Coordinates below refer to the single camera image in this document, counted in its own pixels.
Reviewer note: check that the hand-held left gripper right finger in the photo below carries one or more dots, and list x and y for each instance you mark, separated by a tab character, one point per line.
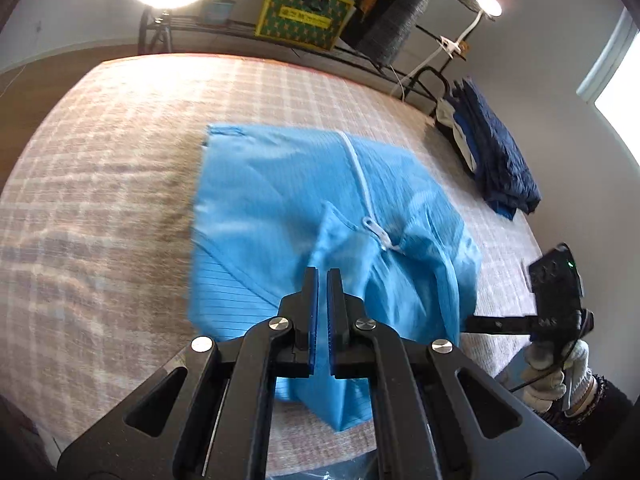
331	320

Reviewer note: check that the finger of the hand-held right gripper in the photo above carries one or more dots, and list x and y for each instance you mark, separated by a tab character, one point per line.
500	324

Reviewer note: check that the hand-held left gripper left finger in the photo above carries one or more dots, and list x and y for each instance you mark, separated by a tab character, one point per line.
313	320

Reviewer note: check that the blue pinstriped coat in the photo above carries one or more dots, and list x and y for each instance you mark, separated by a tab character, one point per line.
280	200

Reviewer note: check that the person's right forearm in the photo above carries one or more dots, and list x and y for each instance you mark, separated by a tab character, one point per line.
610	400

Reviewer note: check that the stack of dark blue clothes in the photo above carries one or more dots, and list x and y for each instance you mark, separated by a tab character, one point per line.
495	160

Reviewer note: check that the person's right hand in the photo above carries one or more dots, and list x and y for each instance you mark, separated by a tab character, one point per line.
550	390

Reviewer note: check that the clear plastic bag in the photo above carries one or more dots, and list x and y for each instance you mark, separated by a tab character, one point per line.
325	470

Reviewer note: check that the bright window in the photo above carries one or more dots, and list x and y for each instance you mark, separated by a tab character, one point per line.
625	110

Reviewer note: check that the pink plaid blanket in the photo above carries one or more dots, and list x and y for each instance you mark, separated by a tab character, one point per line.
100	210

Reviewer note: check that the white clip lamp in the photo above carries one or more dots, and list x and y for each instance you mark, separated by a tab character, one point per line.
489	4

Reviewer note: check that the grey carpeted column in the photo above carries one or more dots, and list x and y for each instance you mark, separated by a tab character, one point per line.
400	25

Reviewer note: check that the yellow green box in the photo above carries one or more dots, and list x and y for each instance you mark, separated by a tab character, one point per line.
300	15

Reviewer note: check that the small blue box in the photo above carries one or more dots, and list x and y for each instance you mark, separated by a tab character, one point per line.
221	11

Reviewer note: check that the black metal rack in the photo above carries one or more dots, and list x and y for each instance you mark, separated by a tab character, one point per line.
150	35

